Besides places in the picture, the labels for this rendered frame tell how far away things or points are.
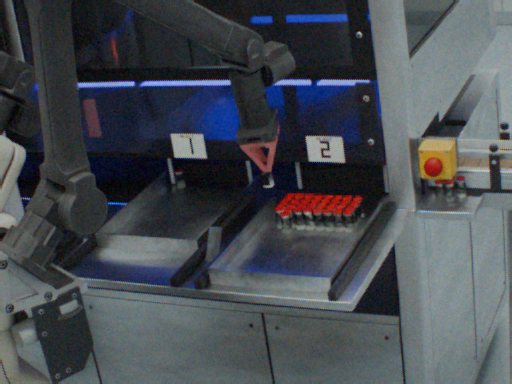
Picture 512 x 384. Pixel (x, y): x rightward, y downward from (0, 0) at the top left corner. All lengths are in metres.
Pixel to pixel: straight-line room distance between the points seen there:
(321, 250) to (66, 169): 0.72
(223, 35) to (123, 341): 1.28
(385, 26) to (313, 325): 0.79
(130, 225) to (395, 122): 0.66
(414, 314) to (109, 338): 0.89
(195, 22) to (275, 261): 0.62
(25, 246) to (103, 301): 1.20
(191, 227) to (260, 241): 0.19
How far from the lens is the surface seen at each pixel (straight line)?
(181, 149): 2.44
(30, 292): 1.65
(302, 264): 2.11
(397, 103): 2.19
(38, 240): 1.62
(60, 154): 1.60
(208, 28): 1.74
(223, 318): 2.63
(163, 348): 2.78
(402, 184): 2.27
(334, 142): 2.27
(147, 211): 2.47
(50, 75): 1.56
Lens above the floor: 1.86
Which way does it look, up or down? 24 degrees down
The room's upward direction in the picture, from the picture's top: 9 degrees counter-clockwise
